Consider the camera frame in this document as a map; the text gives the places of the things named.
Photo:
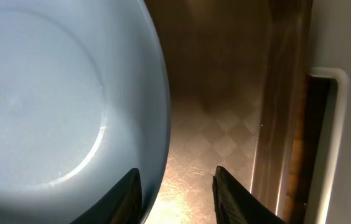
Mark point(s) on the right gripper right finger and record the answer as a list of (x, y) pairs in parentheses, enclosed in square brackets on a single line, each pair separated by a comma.
[(234, 204)]

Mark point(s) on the light blue bowl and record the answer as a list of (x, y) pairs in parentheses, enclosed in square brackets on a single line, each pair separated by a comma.
[(84, 98)]

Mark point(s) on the dark brown serving tray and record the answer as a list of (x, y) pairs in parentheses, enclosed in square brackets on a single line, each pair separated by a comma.
[(235, 73)]

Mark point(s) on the grey plastic dishwasher rack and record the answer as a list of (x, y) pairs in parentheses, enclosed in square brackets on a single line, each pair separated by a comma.
[(330, 39)]

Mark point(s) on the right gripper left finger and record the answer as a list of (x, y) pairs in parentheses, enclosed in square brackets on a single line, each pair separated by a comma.
[(121, 205)]

